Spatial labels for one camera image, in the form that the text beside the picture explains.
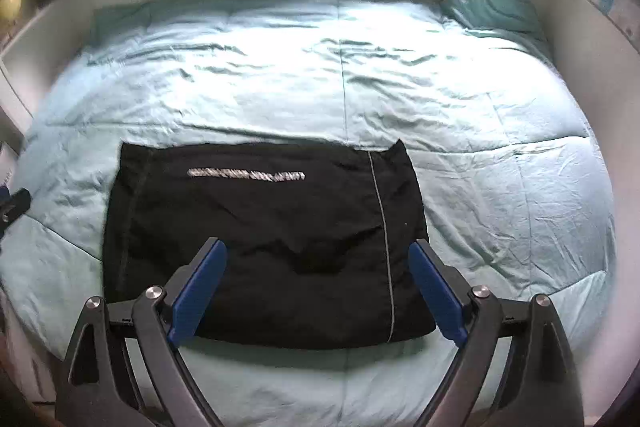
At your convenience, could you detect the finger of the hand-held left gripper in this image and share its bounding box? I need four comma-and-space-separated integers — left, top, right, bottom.
0, 187, 32, 239

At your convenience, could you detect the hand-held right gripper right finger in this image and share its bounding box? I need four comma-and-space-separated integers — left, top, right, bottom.
406, 237, 587, 427

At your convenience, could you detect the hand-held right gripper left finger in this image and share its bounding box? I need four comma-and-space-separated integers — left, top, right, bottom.
55, 237, 228, 427

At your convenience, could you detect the black hooded jacket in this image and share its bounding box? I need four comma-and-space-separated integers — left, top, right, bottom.
102, 138, 437, 350

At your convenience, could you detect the white shelf unit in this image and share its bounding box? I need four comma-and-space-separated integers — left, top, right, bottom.
0, 0, 96, 138

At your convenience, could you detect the light blue comforter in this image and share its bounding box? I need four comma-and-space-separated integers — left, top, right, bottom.
0, 0, 618, 427

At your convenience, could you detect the light blue pillow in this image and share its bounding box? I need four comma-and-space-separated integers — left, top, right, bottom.
440, 0, 548, 45

